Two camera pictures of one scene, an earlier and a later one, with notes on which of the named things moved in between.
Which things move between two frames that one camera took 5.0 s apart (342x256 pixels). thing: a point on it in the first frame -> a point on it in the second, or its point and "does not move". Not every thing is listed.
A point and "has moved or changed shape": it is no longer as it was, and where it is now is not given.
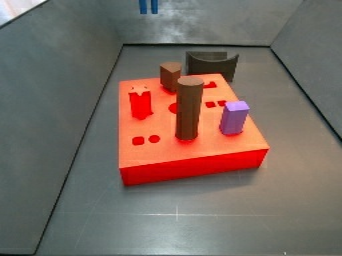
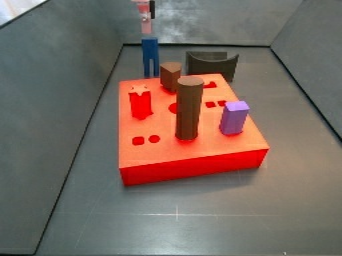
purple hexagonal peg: x=234 y=117 does not move
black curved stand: x=200 y=62 does not move
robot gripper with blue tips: x=143 y=8 has moved or changed shape
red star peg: x=140 y=102 does not move
